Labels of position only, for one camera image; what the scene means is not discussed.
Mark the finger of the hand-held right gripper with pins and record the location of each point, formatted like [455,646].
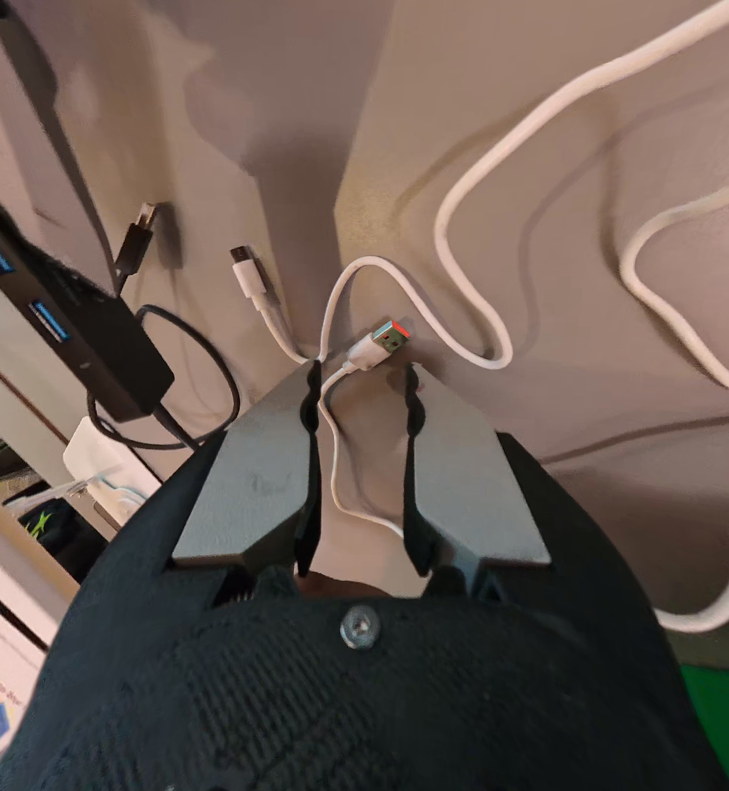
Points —
[6,136]
[0,321]

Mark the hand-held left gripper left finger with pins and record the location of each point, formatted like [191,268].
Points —
[247,488]

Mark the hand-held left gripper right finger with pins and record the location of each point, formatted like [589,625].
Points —
[475,494]

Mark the chair draped with black jacket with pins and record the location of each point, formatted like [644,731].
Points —
[62,544]

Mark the printed instruction sheet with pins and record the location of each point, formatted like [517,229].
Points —
[0,680]

